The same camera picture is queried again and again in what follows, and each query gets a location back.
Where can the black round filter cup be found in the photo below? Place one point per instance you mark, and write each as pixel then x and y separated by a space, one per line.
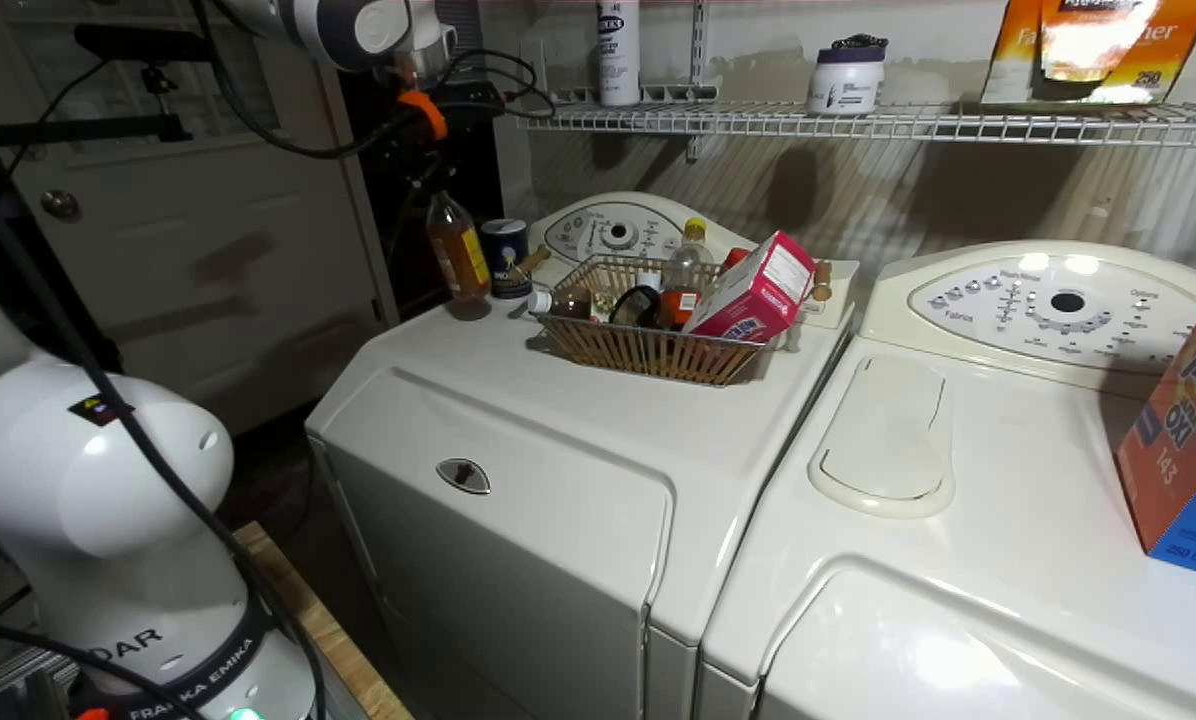
pixel 638 306

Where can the white spray can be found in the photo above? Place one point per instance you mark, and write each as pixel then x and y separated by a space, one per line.
pixel 618 54

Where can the glass bottle white green label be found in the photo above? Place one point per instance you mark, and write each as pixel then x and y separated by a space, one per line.
pixel 607 306

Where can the red capped bottle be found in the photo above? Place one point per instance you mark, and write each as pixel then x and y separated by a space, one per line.
pixel 738 257

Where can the black metal bar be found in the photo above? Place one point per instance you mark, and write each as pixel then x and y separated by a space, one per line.
pixel 78 130

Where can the wooden board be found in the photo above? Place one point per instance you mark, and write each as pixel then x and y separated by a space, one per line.
pixel 322 634

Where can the cream dryer lint cover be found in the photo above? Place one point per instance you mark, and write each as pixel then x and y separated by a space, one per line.
pixel 883 435

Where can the white door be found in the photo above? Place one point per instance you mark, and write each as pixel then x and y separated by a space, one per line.
pixel 220 294

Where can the metal door knob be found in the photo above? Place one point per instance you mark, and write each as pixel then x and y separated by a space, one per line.
pixel 62 205

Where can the cream washing machine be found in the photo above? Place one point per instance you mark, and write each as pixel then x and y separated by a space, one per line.
pixel 558 505

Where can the big brown glass bottle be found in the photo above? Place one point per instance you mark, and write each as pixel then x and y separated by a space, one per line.
pixel 458 263

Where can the clear bottle with yellow cap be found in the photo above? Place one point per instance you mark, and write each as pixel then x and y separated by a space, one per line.
pixel 694 253

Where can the orange labelled jar black lid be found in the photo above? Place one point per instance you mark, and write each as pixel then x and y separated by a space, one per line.
pixel 678 311

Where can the pink drink mix box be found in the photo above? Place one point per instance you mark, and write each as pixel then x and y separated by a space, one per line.
pixel 760 298

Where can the orange yellow detergent box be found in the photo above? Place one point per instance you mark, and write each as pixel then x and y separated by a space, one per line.
pixel 1100 45

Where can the cream dryer machine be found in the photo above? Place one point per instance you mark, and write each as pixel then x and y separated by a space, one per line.
pixel 996 560

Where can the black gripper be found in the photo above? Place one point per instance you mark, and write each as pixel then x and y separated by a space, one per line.
pixel 445 125

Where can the orange blue Tide box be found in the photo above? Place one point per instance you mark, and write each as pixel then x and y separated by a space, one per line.
pixel 1191 446

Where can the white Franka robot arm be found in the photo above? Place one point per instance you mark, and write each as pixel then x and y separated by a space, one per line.
pixel 90 493

